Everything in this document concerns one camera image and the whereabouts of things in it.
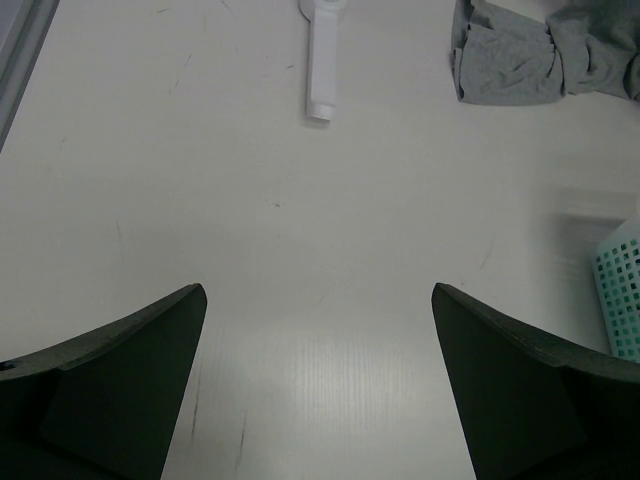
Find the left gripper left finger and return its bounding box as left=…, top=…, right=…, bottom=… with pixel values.
left=1, top=284, right=207, bottom=479

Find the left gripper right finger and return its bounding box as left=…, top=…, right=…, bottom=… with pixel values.
left=431, top=283, right=639, bottom=479

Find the grey tank top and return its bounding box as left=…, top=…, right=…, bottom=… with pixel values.
left=451, top=1, right=639, bottom=106

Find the white plastic basket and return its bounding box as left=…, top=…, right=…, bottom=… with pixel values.
left=552, top=187, right=640, bottom=364

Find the white clothes rack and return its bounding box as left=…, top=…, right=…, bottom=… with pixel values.
left=298, top=0, right=348, bottom=122

